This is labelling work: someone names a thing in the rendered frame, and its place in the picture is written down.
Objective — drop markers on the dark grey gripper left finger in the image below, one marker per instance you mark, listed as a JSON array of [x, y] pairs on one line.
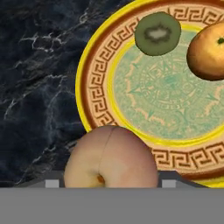
[[52, 182]]

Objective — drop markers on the orange fruit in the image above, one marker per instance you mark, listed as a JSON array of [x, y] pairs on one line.
[[207, 52]]

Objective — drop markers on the pink peach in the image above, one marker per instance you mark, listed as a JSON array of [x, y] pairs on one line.
[[110, 159]]

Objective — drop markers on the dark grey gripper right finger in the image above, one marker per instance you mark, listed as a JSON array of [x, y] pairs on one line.
[[169, 181]]

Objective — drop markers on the green kiwi half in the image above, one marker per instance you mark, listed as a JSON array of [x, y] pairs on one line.
[[157, 33]]

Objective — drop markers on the yellow patterned plate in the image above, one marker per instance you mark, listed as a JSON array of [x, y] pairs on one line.
[[163, 96]]

